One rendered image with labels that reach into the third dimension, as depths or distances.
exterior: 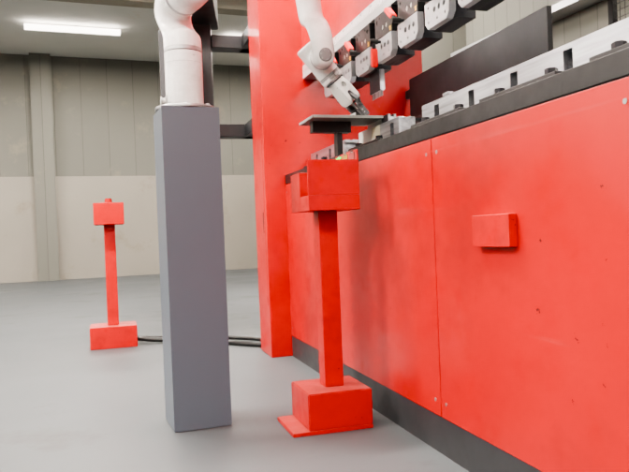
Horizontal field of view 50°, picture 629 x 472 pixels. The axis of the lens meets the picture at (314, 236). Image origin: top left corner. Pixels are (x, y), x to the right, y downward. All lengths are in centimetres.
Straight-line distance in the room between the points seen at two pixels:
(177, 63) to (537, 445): 150
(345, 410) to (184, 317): 56
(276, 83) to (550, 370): 228
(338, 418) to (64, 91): 982
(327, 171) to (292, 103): 136
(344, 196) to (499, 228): 67
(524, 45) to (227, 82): 950
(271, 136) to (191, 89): 114
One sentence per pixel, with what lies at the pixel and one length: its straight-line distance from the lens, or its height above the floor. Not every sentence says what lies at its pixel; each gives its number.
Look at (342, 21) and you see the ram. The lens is 286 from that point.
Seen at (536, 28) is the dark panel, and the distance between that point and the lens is 261.
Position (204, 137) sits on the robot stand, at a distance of 216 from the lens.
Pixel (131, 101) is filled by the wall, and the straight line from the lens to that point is 1151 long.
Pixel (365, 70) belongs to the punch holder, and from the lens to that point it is 256.
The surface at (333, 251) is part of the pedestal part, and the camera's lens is 209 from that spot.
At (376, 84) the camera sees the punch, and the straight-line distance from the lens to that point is 255.
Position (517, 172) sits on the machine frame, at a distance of 147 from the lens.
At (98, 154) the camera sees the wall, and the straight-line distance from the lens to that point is 1134.
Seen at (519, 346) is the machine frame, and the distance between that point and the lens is 150.
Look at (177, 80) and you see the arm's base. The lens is 222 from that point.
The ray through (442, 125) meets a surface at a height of 85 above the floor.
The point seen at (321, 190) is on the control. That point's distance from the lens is 201.
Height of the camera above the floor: 60
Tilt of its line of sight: level
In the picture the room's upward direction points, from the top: 2 degrees counter-clockwise
